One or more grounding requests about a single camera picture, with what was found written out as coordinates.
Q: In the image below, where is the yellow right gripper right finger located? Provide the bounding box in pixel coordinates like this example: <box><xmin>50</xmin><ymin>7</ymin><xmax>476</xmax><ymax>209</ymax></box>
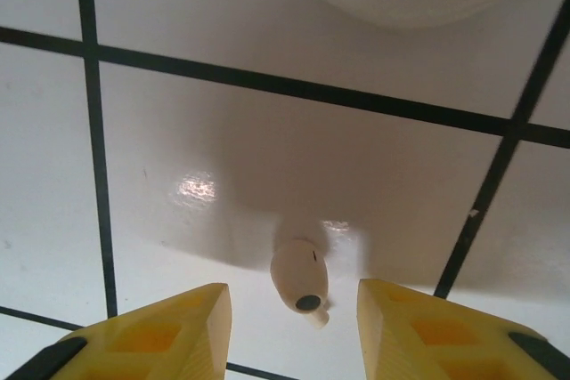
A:
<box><xmin>358</xmin><ymin>278</ymin><xmax>570</xmax><ymax>380</ymax></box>

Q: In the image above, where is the beige earbud with stem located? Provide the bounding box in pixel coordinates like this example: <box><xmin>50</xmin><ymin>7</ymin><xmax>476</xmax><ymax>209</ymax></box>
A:
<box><xmin>270</xmin><ymin>239</ymin><xmax>331</xmax><ymax>331</ymax></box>

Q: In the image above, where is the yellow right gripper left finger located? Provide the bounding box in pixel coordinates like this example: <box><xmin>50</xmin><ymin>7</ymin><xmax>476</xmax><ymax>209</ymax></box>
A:
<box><xmin>8</xmin><ymin>281</ymin><xmax>232</xmax><ymax>380</ymax></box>

